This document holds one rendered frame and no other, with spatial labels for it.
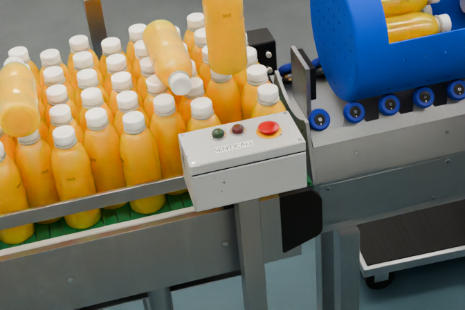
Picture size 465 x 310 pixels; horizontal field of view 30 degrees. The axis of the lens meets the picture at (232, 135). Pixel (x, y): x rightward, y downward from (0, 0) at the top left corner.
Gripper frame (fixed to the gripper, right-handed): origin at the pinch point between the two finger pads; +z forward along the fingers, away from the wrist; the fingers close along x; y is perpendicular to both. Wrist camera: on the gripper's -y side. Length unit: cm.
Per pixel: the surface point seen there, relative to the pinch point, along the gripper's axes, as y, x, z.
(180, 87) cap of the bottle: -9.5, -1.7, 20.9
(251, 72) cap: 4.8, 3.1, 23.8
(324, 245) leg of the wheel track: 23, 18, 87
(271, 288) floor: 17, 53, 134
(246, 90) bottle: 3.5, 2.9, 27.6
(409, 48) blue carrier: 34.9, -1.1, 23.0
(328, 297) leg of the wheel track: 24, 18, 105
